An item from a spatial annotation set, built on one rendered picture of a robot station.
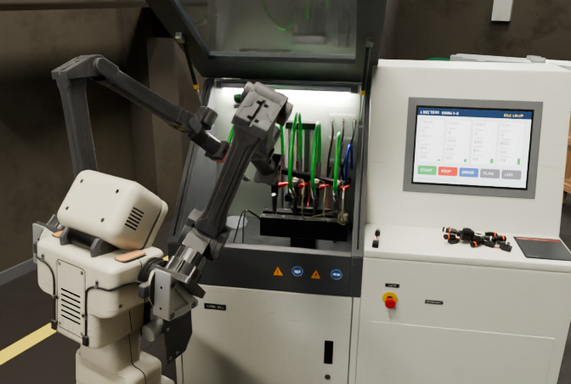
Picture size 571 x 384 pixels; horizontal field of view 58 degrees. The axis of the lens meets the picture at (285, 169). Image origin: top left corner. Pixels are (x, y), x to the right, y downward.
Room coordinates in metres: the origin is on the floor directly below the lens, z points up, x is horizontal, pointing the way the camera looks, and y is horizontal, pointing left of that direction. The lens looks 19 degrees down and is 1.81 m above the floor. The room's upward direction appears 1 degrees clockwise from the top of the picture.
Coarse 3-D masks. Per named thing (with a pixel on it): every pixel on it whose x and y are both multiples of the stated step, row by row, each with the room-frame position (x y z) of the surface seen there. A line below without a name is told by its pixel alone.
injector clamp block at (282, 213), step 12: (264, 216) 1.85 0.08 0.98; (276, 216) 1.86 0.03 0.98; (288, 216) 1.86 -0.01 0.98; (300, 216) 1.86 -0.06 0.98; (264, 228) 1.84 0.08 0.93; (276, 228) 1.84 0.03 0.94; (288, 228) 1.83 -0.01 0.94; (300, 228) 1.82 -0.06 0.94; (312, 228) 1.82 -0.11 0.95; (324, 228) 1.81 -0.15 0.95; (336, 228) 1.80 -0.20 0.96; (300, 240) 1.82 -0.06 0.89; (312, 240) 1.82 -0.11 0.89; (336, 240) 1.80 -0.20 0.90
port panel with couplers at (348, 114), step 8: (328, 112) 2.14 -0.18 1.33; (336, 112) 2.13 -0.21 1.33; (344, 112) 2.13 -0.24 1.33; (352, 112) 2.12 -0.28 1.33; (328, 120) 2.14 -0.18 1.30; (336, 120) 2.13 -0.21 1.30; (344, 120) 2.10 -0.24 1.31; (352, 120) 2.11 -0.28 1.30; (328, 128) 2.14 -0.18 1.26; (336, 128) 2.13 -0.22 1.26; (344, 128) 2.13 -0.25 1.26; (352, 128) 2.12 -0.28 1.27; (328, 136) 2.14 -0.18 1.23; (344, 136) 2.13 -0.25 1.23; (328, 144) 2.14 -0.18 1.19; (344, 144) 2.13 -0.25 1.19; (352, 144) 2.09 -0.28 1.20; (328, 152) 2.14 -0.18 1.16; (344, 152) 2.13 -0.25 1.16; (344, 168) 2.13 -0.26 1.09; (352, 176) 2.12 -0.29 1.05
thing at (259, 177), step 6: (276, 156) 1.55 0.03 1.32; (270, 162) 1.49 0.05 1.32; (276, 162) 1.53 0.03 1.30; (258, 168) 1.48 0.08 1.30; (264, 168) 1.48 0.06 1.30; (270, 168) 1.50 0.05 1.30; (276, 168) 1.52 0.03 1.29; (258, 174) 1.52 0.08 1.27; (264, 174) 1.51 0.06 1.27; (270, 174) 1.51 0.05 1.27; (258, 180) 1.51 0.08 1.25; (264, 180) 1.50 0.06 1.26; (270, 180) 1.50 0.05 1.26
